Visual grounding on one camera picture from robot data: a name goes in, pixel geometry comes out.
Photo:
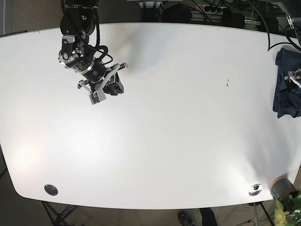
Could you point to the right metal table grommet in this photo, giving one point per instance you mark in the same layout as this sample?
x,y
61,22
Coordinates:
x,y
255,190

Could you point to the left metal table grommet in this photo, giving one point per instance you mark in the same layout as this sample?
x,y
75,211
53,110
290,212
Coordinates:
x,y
51,190

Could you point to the person's dark shoes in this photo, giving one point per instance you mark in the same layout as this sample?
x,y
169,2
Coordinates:
x,y
185,219

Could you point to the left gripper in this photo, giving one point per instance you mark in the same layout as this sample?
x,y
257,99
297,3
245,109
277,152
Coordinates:
x,y
293,80

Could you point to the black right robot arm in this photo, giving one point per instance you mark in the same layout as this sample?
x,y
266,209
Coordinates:
x,y
80,20

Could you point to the metal table grommet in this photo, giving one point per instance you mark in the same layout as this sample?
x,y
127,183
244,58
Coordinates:
x,y
51,190
255,190

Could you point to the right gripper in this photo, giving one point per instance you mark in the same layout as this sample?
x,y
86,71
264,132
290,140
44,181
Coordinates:
x,y
88,61

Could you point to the green potted plant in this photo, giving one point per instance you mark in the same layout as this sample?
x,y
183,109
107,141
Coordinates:
x,y
288,211

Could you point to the grey plant pot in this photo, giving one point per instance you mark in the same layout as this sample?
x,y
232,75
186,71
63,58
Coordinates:
x,y
281,187

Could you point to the dark navy blue T-shirt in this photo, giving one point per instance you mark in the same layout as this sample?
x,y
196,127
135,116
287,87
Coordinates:
x,y
287,98

